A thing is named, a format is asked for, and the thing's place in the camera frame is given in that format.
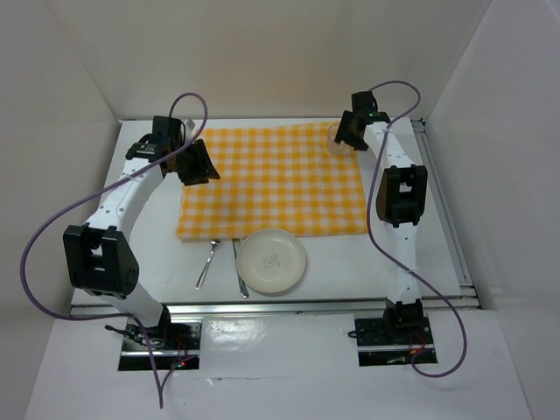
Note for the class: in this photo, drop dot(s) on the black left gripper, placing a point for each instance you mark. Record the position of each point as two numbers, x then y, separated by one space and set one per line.
194 176

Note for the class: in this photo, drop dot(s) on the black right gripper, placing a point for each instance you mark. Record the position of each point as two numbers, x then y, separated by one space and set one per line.
345 122

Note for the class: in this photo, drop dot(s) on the clear plastic cup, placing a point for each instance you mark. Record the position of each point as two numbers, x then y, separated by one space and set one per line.
334 148

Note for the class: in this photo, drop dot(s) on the silver fork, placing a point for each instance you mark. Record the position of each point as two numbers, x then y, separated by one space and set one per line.
215 243

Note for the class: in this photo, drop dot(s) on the yellow white checkered cloth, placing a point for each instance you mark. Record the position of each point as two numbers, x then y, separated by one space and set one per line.
275 177

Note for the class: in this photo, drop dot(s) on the cream round plate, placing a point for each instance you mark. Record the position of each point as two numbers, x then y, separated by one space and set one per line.
271 260

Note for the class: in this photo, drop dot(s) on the silver table knife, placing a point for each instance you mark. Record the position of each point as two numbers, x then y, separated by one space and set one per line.
236 242

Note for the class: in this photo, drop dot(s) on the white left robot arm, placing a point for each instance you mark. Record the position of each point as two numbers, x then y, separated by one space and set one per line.
99 258

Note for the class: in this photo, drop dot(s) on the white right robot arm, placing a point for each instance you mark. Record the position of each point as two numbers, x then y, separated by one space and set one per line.
399 204

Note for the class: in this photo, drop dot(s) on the aluminium front rail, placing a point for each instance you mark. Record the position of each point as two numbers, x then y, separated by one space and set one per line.
460 303

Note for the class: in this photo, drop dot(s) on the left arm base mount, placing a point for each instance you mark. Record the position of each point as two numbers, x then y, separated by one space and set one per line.
179 350

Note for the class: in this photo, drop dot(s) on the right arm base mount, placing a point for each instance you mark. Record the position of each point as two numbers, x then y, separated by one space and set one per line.
379 346

